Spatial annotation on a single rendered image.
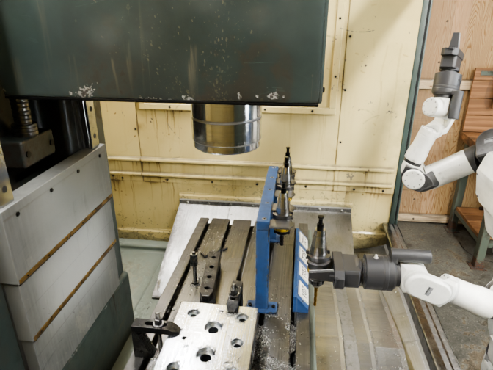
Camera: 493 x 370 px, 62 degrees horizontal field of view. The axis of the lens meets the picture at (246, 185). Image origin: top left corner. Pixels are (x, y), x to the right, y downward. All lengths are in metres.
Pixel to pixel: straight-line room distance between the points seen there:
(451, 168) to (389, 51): 0.61
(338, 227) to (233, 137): 1.28
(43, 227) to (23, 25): 0.45
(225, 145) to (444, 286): 0.61
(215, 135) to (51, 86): 0.34
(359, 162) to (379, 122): 0.21
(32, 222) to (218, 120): 0.48
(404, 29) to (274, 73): 1.22
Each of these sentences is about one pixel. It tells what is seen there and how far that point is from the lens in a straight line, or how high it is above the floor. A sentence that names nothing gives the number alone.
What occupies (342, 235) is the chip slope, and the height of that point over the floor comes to 0.79.
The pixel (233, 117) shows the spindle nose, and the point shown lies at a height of 1.58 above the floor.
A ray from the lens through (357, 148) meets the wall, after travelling 2.02.
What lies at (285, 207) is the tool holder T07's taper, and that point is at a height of 1.25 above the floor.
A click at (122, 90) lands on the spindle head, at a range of 0.87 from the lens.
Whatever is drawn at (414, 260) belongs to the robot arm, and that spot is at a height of 1.23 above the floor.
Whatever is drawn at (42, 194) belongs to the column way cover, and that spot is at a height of 1.39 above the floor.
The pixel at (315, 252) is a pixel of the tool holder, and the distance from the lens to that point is 1.04.
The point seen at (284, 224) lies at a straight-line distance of 1.21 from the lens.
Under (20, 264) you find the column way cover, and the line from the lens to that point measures 1.04.
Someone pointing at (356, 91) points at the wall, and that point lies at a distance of 1.96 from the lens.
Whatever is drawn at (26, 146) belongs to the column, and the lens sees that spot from 1.11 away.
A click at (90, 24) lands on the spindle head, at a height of 1.77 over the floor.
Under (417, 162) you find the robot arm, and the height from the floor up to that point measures 1.28.
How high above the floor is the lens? 1.79
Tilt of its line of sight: 23 degrees down
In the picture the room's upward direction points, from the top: straight up
